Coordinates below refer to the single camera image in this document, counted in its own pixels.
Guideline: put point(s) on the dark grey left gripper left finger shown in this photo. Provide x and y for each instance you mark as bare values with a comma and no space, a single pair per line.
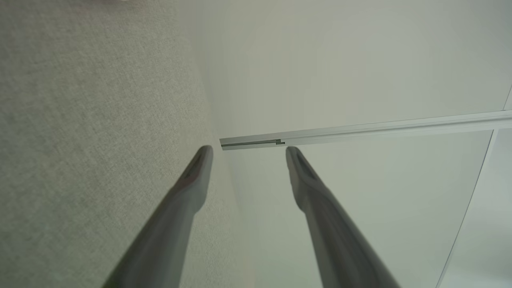
180,208

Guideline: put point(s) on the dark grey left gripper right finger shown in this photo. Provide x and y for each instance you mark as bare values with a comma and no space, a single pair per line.
328,224

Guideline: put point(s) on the grey metal partition post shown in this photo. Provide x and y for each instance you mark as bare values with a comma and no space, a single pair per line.
360,130

